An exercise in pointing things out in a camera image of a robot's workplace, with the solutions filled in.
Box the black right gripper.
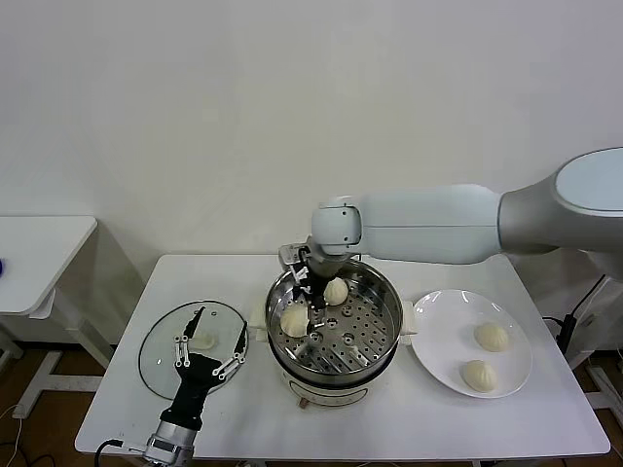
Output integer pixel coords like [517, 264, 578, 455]
[289, 262, 329, 338]

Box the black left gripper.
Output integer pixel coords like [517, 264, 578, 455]
[160, 305, 247, 432]

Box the white steamed baozi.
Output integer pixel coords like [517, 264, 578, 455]
[323, 278, 349, 306]
[279, 305, 310, 339]
[474, 322, 512, 352]
[460, 358, 498, 393]

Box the round glass pot lid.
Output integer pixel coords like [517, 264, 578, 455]
[137, 300, 251, 401]

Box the perforated stainless steel steamer basket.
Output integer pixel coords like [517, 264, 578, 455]
[265, 257, 404, 377]

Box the stainless steel steamer pot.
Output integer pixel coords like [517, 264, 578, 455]
[247, 299, 419, 409]

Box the white oval plate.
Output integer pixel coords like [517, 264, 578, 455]
[410, 289, 532, 400]

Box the white side table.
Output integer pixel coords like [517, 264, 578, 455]
[0, 216, 116, 422]

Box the white desk with label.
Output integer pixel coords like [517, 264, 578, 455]
[567, 247, 623, 414]

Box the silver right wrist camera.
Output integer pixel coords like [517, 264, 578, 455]
[278, 243, 312, 268]

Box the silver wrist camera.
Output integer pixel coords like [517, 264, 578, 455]
[278, 243, 312, 268]
[144, 435, 196, 466]

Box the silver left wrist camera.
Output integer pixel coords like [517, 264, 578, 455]
[144, 435, 196, 466]

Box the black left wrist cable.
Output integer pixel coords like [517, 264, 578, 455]
[94, 439, 147, 467]

